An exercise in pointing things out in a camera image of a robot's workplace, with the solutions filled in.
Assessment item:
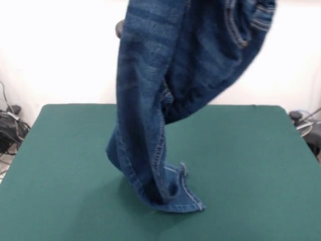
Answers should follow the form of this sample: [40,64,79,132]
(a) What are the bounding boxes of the blue denim jeans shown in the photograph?
[105,0,278,213]

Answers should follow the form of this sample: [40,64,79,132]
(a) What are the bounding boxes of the dark green table cloth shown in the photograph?
[0,104,321,241]

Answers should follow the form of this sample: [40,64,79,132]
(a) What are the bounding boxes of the black office chair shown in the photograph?
[288,110,321,163]

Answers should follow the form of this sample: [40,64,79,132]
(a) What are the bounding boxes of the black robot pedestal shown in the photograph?
[114,20,124,39]

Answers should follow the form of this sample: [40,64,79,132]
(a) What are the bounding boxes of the light blue cable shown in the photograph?
[295,108,316,118]

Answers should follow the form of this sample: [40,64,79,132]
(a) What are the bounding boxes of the black cable tangle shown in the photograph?
[0,80,31,158]

